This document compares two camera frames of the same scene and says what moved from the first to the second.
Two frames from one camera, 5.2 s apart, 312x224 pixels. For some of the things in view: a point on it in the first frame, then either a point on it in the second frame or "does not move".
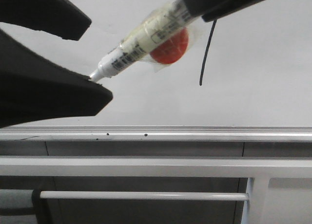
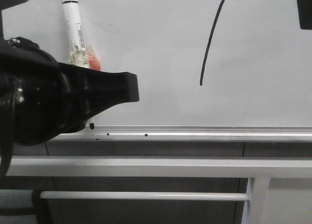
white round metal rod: x=141 y=196 does not move
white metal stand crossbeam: x=259 y=170 does not move
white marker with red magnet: x=162 y=38 -> x=79 y=54
